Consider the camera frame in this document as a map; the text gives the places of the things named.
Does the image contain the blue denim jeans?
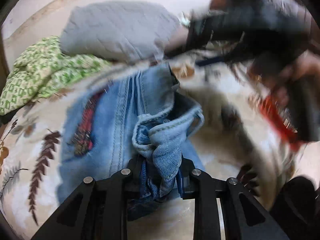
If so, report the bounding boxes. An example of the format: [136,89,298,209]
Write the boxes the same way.
[57,63,204,221]

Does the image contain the person right hand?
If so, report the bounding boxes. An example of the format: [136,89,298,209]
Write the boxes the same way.
[251,50,319,98]

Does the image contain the leaf pattern beige blanket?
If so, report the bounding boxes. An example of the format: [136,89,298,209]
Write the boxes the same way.
[1,55,297,239]

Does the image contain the red bowl of seeds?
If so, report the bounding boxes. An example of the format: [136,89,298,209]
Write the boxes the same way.
[258,86,303,152]

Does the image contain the grey quilted pillow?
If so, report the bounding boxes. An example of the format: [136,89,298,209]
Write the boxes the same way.
[60,1,180,63]

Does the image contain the green white patterned quilt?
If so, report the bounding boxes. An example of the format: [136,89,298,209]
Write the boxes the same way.
[1,36,112,116]

